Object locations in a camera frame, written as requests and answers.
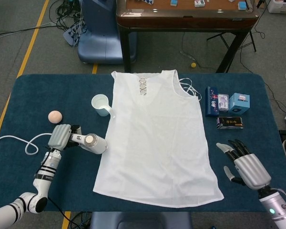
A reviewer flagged white plastic crate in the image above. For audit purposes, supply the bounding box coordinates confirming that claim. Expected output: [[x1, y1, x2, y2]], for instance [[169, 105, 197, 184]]
[[266, 0, 286, 12]]

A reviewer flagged beige wooden ball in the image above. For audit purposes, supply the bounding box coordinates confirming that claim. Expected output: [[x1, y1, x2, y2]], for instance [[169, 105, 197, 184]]
[[48, 110, 63, 124]]

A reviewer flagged light blue cube box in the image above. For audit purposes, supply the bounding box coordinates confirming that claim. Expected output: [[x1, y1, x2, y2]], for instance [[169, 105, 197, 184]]
[[228, 93, 251, 115]]

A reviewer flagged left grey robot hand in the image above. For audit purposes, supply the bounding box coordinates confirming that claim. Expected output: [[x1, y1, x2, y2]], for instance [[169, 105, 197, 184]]
[[48, 123, 82, 151]]

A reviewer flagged black floor cable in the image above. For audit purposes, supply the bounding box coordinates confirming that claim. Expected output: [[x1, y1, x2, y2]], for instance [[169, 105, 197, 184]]
[[0, 23, 70, 40]]

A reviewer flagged dark blue table cloth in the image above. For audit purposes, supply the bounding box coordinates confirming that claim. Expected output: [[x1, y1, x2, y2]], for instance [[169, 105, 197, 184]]
[[0, 73, 286, 212]]

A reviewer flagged white plastic cup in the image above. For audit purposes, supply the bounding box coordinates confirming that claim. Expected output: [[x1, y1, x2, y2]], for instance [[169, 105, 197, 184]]
[[91, 94, 116, 119]]

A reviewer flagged white power cable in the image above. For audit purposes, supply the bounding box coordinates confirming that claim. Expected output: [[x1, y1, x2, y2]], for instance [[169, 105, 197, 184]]
[[0, 132, 53, 155]]

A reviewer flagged white handheld garment steamer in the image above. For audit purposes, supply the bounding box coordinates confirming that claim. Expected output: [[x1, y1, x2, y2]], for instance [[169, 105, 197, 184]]
[[70, 128, 109, 155]]

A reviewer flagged brown mahjong table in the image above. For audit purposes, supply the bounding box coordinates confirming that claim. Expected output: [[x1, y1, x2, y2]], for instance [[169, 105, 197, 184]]
[[116, 0, 258, 73]]

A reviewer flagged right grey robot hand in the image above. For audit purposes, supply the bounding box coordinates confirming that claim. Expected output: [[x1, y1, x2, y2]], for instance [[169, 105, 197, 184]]
[[216, 139, 272, 190]]

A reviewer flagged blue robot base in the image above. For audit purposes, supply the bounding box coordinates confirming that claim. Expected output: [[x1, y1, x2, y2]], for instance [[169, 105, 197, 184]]
[[77, 0, 138, 64]]

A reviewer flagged small clear purple package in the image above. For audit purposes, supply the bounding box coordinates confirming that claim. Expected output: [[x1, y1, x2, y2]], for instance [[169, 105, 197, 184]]
[[218, 94, 229, 112]]

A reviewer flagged black box gold print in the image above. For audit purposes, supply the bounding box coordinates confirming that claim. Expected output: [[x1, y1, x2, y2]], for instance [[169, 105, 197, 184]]
[[216, 116, 244, 130]]

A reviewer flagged blue power strip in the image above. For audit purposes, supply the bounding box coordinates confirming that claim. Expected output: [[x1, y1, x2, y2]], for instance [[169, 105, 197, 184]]
[[63, 23, 83, 46]]

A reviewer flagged white sleeveless shirt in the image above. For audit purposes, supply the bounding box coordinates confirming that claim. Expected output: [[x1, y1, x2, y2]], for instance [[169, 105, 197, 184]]
[[92, 69, 225, 205]]

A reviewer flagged dark blue long box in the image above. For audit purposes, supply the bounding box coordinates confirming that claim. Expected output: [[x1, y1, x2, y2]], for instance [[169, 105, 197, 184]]
[[205, 86, 220, 117]]

